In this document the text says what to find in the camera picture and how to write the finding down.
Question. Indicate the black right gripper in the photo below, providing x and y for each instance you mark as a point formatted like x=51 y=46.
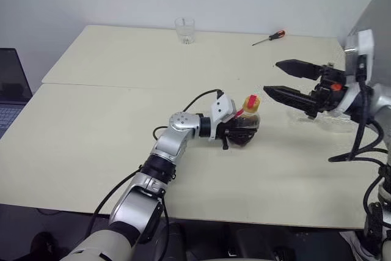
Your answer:
x=331 y=90

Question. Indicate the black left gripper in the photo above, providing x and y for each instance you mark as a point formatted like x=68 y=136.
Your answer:
x=224 y=134

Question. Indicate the small plastic bottle red tape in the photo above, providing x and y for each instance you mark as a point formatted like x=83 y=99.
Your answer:
x=252 y=106

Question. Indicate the clear wine glass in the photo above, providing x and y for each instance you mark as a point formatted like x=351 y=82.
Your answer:
x=336 y=124

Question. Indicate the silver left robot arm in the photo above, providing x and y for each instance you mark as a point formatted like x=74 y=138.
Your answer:
x=180 y=126

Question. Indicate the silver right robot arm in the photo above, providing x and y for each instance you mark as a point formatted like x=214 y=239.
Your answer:
x=382 y=99

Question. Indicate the clear glass tumbler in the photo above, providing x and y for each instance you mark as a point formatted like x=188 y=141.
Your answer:
x=184 y=31

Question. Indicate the black rounded floor object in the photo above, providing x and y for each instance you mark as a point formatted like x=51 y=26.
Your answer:
x=44 y=247

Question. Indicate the dark grey laptop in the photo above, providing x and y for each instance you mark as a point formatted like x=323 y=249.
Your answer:
x=12 y=74

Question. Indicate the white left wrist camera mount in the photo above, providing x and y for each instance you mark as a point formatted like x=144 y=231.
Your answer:
x=223 y=106

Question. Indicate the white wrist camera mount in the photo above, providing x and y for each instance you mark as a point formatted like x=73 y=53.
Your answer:
x=366 y=42
x=223 y=106

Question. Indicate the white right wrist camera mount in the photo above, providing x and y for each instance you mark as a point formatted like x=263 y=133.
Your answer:
x=366 y=42

